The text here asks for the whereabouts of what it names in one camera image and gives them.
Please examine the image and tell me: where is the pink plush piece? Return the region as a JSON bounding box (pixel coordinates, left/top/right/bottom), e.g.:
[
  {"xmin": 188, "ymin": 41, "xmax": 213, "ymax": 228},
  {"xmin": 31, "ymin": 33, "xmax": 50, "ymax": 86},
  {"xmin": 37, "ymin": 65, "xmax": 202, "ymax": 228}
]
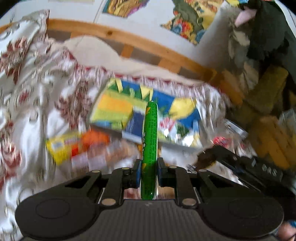
[{"xmin": 234, "ymin": 9, "xmax": 257, "ymax": 27}]

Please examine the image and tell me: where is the white green red snack bag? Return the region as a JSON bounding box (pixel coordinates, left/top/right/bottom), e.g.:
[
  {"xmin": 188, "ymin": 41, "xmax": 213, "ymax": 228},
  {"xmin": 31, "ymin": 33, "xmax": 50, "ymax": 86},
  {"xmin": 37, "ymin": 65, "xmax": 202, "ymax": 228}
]
[{"xmin": 158, "ymin": 117, "xmax": 202, "ymax": 148}]

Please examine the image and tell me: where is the blue white packet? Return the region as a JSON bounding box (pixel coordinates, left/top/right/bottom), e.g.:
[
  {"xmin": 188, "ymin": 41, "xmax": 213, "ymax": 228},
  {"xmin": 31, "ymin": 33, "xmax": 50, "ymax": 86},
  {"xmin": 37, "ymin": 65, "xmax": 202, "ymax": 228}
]
[{"xmin": 121, "ymin": 111, "xmax": 144, "ymax": 144}]

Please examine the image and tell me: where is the clear cracker packet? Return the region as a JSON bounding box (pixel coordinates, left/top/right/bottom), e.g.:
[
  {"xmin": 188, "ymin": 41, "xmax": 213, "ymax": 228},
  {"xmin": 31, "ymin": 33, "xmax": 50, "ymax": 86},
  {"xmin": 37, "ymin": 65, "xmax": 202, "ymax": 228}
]
[{"xmin": 71, "ymin": 140, "xmax": 139, "ymax": 175}]

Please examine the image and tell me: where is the brown plush toy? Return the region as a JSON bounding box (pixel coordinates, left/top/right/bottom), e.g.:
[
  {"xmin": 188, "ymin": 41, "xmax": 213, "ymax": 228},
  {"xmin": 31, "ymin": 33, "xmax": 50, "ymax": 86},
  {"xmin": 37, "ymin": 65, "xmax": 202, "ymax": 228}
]
[{"xmin": 220, "ymin": 67, "xmax": 295, "ymax": 169}]

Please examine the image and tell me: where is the beige pillow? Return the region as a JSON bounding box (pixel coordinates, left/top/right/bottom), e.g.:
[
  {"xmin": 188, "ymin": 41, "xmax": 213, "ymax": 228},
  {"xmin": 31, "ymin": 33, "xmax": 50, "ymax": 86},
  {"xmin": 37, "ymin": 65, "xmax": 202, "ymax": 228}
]
[{"xmin": 64, "ymin": 36, "xmax": 202, "ymax": 85}]

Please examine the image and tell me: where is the orange snack packet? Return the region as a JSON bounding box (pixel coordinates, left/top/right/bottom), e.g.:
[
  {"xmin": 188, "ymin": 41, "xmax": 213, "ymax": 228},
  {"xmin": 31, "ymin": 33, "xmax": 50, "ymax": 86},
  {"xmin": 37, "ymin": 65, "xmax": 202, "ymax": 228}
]
[{"xmin": 71, "ymin": 130, "xmax": 110, "ymax": 157}]

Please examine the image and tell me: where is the clear plastic bag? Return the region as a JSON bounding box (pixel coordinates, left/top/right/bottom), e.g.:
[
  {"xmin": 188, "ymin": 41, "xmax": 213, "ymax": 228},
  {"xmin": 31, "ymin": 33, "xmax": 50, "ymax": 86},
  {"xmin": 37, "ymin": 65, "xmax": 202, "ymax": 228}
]
[{"xmin": 279, "ymin": 108, "xmax": 296, "ymax": 136}]

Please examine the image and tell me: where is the yellow snack packet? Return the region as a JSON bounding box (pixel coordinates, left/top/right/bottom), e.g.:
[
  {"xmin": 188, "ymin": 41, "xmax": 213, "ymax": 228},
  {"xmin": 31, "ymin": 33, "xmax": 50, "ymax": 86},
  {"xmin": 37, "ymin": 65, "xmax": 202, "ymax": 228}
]
[{"xmin": 46, "ymin": 132, "xmax": 83, "ymax": 165}]

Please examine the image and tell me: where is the floral satin bed cover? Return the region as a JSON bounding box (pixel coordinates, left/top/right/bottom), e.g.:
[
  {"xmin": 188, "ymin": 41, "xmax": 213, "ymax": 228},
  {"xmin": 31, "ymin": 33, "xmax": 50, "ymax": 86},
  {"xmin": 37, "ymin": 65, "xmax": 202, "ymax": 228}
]
[{"xmin": 0, "ymin": 9, "xmax": 258, "ymax": 241}]

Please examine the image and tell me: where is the black garment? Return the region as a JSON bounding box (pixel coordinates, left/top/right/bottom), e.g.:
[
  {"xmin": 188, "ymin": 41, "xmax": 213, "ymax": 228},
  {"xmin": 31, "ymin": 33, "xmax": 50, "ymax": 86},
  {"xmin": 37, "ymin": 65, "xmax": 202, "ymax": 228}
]
[{"xmin": 240, "ymin": 1, "xmax": 295, "ymax": 81}]

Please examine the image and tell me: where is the green snack stick packet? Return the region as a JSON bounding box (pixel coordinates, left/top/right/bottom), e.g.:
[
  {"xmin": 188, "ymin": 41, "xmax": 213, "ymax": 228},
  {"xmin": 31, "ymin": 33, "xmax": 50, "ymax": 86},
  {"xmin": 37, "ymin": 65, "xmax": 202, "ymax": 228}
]
[{"xmin": 140, "ymin": 101, "xmax": 158, "ymax": 200}]

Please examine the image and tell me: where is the colourful painted storage box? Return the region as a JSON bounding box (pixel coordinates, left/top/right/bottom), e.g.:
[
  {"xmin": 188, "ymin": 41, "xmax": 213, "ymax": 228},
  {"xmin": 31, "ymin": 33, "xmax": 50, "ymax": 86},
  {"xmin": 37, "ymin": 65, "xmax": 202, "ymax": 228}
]
[{"xmin": 89, "ymin": 78, "xmax": 203, "ymax": 149}]

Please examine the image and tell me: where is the landscape painting on wall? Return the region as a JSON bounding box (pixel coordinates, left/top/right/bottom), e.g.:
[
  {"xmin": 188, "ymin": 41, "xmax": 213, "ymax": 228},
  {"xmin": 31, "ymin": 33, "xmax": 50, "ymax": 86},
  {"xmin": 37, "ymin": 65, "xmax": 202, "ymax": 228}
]
[{"xmin": 161, "ymin": 0, "xmax": 224, "ymax": 45}]

